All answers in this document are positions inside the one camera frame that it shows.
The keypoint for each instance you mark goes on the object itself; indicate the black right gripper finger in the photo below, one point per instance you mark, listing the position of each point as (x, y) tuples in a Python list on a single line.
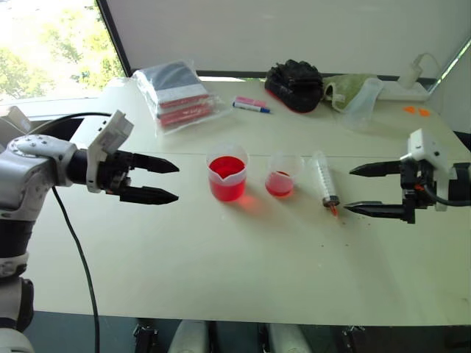
[(379, 211), (375, 168)]

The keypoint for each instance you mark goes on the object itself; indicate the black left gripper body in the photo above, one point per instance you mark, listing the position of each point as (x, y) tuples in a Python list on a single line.
[(117, 172)]

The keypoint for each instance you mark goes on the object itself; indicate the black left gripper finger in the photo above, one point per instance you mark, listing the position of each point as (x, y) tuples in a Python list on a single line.
[(156, 164), (151, 195)]

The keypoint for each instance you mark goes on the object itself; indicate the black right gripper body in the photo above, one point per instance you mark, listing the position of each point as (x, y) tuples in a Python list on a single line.
[(415, 184)]

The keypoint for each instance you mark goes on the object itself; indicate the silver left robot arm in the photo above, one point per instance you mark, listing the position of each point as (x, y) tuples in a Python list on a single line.
[(27, 173)]

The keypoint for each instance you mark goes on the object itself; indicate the clear plastic syringe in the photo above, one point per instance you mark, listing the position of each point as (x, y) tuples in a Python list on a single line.
[(326, 178)]

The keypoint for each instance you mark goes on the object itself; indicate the large beaker red liquid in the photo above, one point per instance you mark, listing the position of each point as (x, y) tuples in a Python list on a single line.
[(226, 172)]

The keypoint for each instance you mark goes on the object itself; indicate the small beaker red liquid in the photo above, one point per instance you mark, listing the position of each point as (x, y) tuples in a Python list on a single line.
[(282, 175)]

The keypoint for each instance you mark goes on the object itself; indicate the clear plastic bag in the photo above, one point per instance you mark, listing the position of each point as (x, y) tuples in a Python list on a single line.
[(362, 103)]

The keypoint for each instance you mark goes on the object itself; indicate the plastic bag of red-black packs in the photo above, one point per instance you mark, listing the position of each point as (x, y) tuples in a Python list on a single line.
[(180, 97)]

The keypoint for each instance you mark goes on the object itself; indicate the orange sticker scraps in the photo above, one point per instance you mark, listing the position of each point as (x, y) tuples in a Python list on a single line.
[(416, 110)]

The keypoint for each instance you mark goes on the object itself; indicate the white power strip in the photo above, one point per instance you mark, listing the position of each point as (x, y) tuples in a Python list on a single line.
[(404, 92)]

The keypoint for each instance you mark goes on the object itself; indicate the green cloth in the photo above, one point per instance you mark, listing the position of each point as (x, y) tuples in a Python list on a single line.
[(344, 90)]

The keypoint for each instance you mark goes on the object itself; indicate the blue whiteboard marker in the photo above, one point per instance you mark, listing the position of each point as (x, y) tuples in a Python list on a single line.
[(251, 107)]

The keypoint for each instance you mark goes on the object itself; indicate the pink eraser block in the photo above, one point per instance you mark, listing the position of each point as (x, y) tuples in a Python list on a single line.
[(250, 101)]

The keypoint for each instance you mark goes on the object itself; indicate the black and red glove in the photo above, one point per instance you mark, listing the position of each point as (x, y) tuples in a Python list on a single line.
[(294, 85)]

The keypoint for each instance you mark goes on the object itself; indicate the white rounded robot leg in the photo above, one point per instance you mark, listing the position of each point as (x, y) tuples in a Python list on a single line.
[(289, 338), (189, 337)]

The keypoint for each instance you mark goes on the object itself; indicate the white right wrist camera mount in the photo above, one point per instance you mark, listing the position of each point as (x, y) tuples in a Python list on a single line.
[(428, 150)]

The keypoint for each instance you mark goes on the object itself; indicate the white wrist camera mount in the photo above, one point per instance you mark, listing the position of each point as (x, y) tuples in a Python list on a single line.
[(428, 150), (106, 138)]

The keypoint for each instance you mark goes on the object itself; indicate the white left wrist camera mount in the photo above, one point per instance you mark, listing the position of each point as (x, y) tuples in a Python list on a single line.
[(106, 138)]

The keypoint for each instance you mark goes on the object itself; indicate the black table leg bracket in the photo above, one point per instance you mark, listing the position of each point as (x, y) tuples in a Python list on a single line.
[(145, 336), (352, 338)]

